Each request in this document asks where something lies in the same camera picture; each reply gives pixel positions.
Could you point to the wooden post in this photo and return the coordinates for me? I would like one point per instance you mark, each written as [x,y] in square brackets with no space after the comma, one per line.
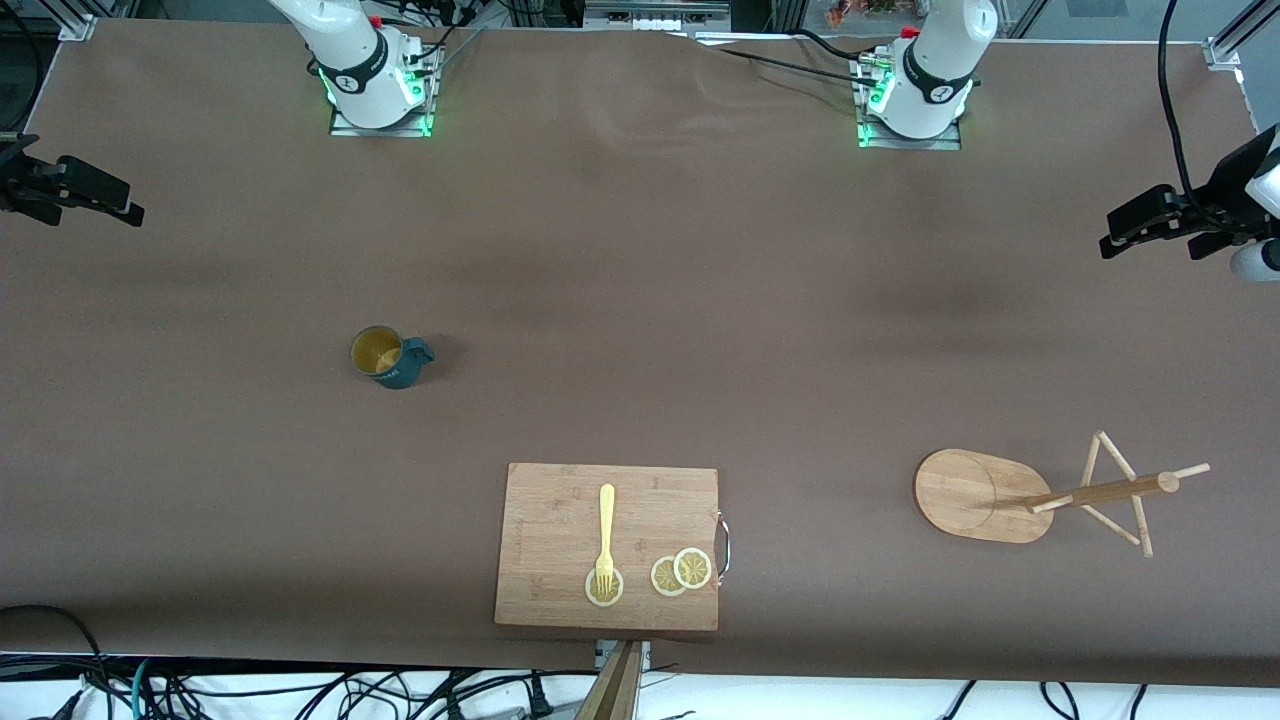
[612,695]

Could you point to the large table cover sheet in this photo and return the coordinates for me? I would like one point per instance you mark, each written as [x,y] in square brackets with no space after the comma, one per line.
[640,250]

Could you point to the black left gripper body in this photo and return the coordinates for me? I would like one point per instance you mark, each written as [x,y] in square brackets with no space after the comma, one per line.
[1222,186]

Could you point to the black power plug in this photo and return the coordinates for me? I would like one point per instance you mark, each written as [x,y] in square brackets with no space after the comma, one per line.
[540,698]

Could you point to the aluminium frame profile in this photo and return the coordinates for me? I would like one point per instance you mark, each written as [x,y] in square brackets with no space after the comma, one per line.
[1225,50]
[78,25]

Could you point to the orange plastic item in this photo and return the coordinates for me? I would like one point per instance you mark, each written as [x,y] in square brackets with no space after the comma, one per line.
[840,12]

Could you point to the lemon slice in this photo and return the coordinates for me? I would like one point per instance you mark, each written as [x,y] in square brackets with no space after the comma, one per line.
[692,568]
[663,578]
[618,588]

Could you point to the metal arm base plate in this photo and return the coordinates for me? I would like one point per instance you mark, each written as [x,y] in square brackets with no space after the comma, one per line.
[432,100]
[868,135]

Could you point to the yellow plastic fork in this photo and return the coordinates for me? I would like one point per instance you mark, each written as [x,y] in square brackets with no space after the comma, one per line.
[606,520]

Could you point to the metal bracket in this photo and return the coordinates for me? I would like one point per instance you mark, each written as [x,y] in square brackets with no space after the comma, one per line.
[645,652]

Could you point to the grey power strip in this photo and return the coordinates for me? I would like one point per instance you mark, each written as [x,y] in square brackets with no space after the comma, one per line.
[655,18]

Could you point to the wooden cup rack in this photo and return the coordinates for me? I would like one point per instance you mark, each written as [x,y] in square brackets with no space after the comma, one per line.
[965,495]

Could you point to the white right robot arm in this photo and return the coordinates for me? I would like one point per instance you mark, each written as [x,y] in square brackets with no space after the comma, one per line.
[345,50]

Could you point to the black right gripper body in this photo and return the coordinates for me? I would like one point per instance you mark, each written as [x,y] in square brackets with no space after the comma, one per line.
[20,181]

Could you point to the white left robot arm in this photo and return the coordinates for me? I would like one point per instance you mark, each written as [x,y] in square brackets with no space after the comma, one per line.
[935,60]

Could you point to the teal mug yellow inside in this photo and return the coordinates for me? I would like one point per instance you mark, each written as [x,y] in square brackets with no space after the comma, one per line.
[378,352]

